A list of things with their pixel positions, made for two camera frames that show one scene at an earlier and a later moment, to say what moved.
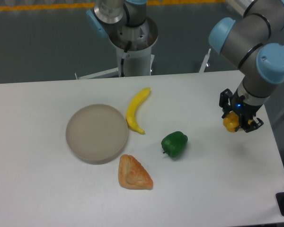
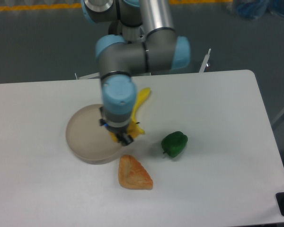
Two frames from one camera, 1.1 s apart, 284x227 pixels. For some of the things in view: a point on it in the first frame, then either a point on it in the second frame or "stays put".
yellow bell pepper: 231,121 -> 114,137
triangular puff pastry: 132,175 stays put
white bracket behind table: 205,63 stays put
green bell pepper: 174,143 stays put
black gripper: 244,111 -> 118,124
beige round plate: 96,134 stays put
